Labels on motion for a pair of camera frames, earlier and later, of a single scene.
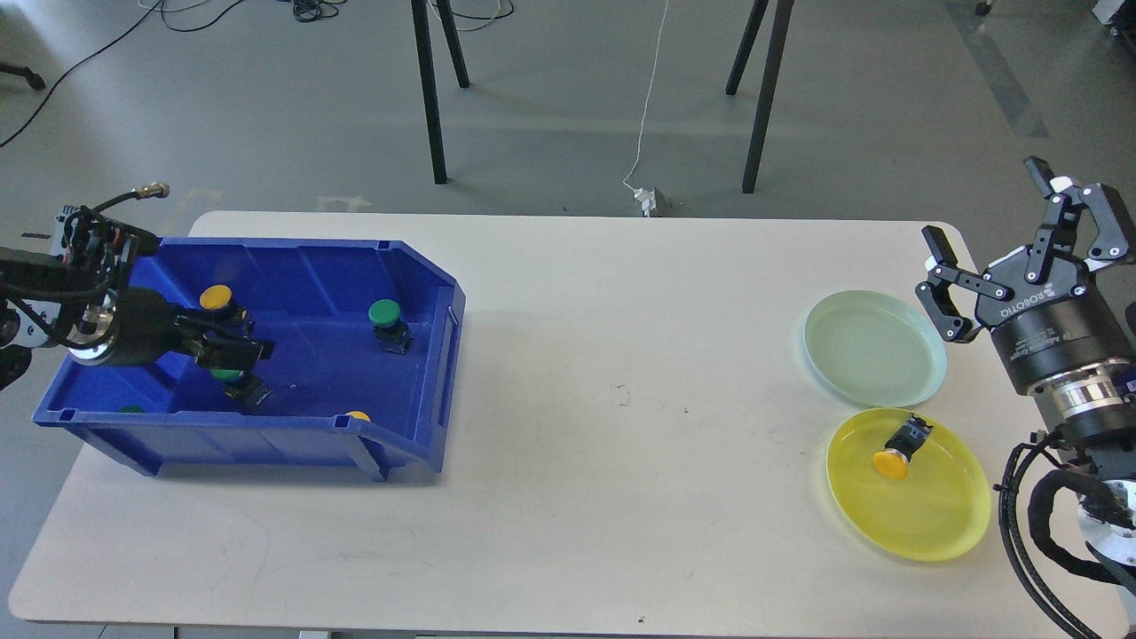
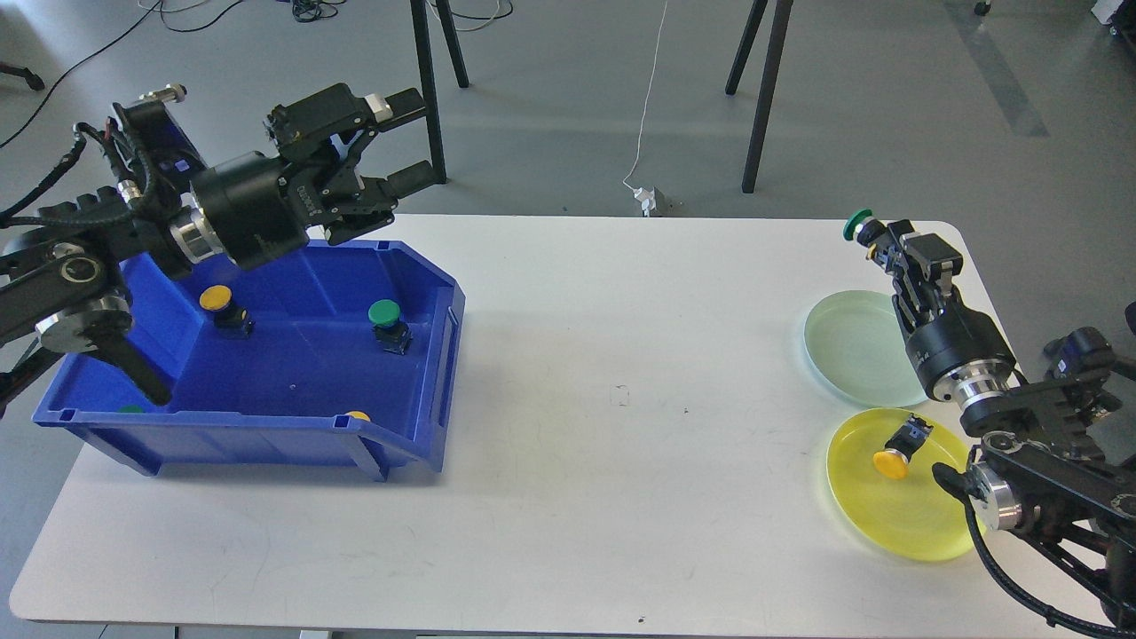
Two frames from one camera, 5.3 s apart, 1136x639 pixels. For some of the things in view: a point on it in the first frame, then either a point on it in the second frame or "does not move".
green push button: [241, 385] -> [866, 229]
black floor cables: [307, 10] does not move
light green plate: [874, 349] does not move
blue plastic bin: [366, 337] does not move
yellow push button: [893, 461] does not move
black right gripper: [1058, 323] -> [959, 355]
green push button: [394, 335] does not move
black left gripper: [148, 327] -> [252, 209]
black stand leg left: [421, 22] does not move
